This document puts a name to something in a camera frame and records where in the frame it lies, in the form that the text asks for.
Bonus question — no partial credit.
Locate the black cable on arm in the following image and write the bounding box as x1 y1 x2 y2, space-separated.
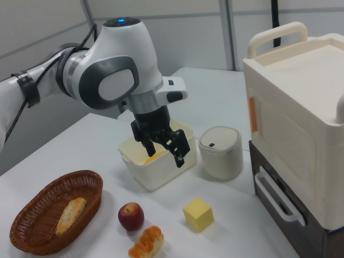
4 23 98 143

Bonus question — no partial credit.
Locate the yellow foam cube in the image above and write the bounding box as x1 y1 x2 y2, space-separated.
182 198 215 233

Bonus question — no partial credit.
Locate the orange glazed braided bread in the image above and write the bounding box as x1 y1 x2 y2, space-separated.
127 225 164 258

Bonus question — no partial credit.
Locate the red apple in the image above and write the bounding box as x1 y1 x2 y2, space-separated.
118 202 145 232

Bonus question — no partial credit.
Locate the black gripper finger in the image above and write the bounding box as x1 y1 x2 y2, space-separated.
131 122 156 158
162 130 190 169

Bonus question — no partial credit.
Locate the black strap on arm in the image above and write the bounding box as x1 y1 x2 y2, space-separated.
10 69 41 108

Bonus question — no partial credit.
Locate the black pole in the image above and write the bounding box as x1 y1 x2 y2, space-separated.
270 0 282 48

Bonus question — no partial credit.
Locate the yellow banana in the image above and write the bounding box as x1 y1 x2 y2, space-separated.
144 150 169 165

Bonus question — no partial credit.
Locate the white drawer handle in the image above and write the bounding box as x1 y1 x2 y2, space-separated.
254 171 306 226

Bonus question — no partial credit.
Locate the long baked bread roll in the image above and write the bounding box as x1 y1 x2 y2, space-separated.
55 197 88 237

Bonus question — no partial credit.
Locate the cream plastic storage box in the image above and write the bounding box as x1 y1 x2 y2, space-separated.
117 119 198 192

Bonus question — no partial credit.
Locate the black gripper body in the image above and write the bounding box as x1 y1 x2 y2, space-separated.
133 105 173 142

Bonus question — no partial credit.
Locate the orange cabinet door handle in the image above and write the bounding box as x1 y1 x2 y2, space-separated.
249 96 258 133

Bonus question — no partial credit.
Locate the dark brown drawer unit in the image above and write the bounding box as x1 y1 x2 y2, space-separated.
248 140 344 258

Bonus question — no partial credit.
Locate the small cream lidded bin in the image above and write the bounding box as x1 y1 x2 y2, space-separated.
198 125 244 181

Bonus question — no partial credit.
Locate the brown wicker basket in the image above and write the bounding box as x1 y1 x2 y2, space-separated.
10 169 104 256

